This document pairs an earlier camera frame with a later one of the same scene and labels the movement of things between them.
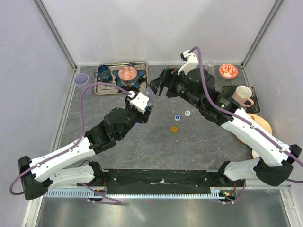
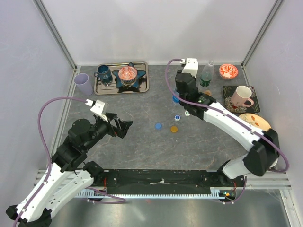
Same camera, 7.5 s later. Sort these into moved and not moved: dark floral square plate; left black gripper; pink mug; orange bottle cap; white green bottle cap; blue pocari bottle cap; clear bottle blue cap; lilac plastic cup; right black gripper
Moved: right black gripper; left black gripper; clear bottle blue cap
Not moved: pink mug; orange bottle cap; white green bottle cap; dark floral square plate; lilac plastic cup; blue pocari bottle cap
